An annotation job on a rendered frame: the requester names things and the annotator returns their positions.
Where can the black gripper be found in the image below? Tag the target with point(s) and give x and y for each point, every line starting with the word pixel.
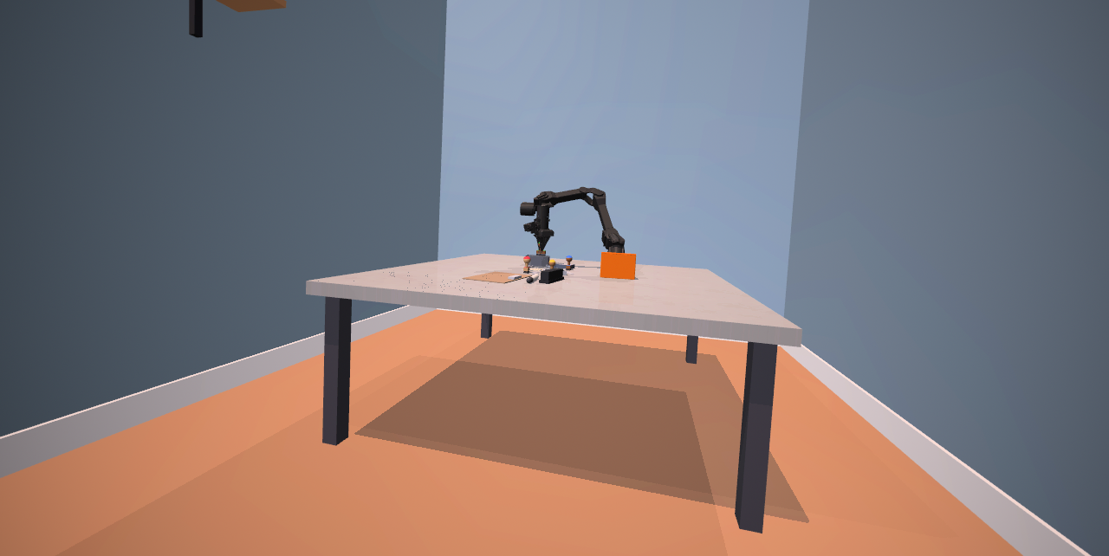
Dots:
pixel 544 233

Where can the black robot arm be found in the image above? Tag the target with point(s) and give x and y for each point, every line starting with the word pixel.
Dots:
pixel 547 199

